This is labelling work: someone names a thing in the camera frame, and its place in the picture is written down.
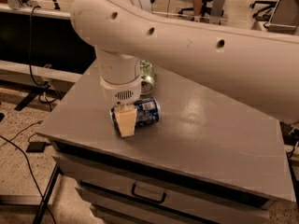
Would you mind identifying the black table leg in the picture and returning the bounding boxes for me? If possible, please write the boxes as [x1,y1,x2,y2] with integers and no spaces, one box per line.
[33,165,60,224]

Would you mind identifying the black floor cable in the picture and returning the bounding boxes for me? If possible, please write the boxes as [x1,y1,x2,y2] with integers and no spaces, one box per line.
[0,135,58,224]

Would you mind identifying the green soda can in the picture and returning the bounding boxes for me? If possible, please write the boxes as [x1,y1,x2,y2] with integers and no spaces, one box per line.
[140,60,155,95]

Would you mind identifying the blue pepsi can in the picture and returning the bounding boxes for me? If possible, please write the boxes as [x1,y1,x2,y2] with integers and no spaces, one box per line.
[110,97,160,129]

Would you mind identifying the black hanging cable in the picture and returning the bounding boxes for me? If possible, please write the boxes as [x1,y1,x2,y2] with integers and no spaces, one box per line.
[28,5,52,89]

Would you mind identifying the black power adapter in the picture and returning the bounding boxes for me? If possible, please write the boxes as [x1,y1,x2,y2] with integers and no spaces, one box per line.
[26,142,47,153]

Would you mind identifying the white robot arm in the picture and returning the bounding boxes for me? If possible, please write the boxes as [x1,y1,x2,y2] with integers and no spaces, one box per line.
[70,0,299,126]

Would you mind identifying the grey drawer cabinet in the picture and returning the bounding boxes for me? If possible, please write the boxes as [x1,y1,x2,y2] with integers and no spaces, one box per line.
[51,142,296,224]

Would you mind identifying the grey metal post right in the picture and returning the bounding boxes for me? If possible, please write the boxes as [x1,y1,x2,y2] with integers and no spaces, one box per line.
[209,0,225,24]

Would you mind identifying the black drawer handle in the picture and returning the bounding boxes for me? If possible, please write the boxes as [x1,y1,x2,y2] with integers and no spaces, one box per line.
[131,183,166,204]

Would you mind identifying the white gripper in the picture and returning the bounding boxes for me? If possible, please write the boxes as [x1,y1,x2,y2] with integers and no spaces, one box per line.
[100,77,141,137]

